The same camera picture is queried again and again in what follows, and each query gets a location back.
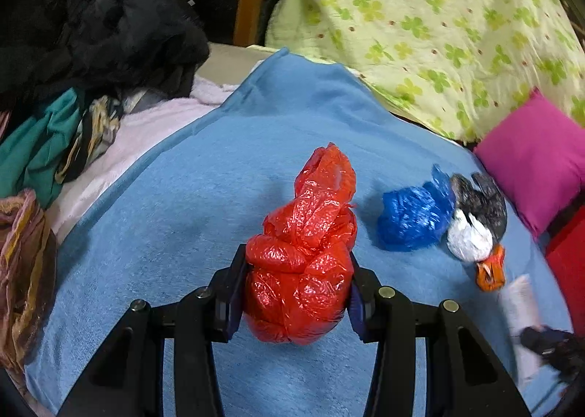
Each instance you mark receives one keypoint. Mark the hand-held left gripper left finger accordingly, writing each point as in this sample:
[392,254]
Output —
[235,298]

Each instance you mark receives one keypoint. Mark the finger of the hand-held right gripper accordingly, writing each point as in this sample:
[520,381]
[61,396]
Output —
[541,339]

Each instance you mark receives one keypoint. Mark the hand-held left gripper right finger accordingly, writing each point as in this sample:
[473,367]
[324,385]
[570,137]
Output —
[356,307]

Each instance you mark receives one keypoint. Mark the red plastic bag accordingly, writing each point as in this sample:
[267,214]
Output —
[301,271]

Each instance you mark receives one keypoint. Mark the red paper bag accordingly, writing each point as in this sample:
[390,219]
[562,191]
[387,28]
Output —
[569,271]

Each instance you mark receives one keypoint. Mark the orange plastic bag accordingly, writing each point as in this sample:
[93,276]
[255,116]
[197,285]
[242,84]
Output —
[491,277]

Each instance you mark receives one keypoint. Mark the blue plastic bag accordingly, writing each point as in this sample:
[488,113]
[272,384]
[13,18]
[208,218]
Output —
[411,216]

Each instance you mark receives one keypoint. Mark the blue blanket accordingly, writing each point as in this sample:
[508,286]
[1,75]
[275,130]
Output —
[183,197]

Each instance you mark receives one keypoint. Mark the black plastic bag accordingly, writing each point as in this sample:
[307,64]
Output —
[489,207]

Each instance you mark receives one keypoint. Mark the magenta pillow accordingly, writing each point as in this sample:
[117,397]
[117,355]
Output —
[539,161]

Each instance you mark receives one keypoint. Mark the pink towel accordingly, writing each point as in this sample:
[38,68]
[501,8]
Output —
[151,120]

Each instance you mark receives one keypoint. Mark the brown pink cloth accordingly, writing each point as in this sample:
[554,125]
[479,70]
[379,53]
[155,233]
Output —
[23,271]

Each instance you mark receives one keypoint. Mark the patterned scarf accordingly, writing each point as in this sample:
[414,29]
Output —
[91,133]

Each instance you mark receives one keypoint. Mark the teal cloth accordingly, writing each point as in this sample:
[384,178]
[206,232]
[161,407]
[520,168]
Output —
[32,147]

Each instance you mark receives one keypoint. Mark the black cloth pile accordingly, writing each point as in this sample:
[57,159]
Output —
[114,33]

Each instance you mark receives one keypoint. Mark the green floral quilt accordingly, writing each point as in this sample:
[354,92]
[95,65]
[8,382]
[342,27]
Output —
[411,10]

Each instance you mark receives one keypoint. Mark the wooden furniture frame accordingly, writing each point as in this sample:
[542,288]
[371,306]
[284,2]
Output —
[251,1]

